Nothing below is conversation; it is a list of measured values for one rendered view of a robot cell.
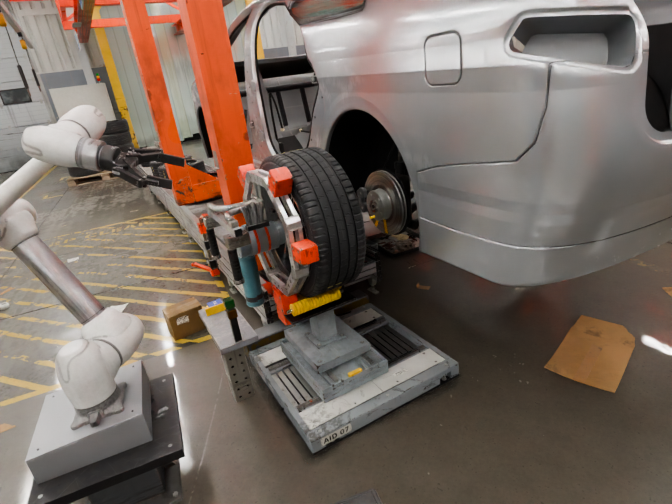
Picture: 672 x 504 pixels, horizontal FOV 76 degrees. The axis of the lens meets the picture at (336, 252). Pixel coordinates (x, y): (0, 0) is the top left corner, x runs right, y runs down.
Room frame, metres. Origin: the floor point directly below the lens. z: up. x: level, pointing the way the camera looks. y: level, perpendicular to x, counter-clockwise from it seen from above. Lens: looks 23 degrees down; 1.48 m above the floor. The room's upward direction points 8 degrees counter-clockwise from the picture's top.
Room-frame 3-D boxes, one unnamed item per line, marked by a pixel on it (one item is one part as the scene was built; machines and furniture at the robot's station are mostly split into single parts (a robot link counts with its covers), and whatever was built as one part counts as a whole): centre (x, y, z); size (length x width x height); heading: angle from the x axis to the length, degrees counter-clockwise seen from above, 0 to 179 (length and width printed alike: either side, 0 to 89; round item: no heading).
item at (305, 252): (1.55, 0.12, 0.85); 0.09 x 0.08 x 0.07; 27
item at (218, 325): (1.80, 0.56, 0.44); 0.43 x 0.17 x 0.03; 27
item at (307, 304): (1.77, 0.12, 0.51); 0.29 x 0.06 x 0.06; 117
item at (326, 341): (1.91, 0.12, 0.32); 0.40 x 0.30 x 0.28; 27
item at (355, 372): (1.87, 0.09, 0.13); 0.50 x 0.36 x 0.10; 27
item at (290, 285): (1.83, 0.27, 0.85); 0.54 x 0.07 x 0.54; 27
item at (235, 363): (1.82, 0.58, 0.21); 0.10 x 0.10 x 0.42; 27
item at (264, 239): (1.80, 0.33, 0.85); 0.21 x 0.14 x 0.14; 117
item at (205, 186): (4.13, 1.03, 0.69); 0.52 x 0.17 x 0.35; 117
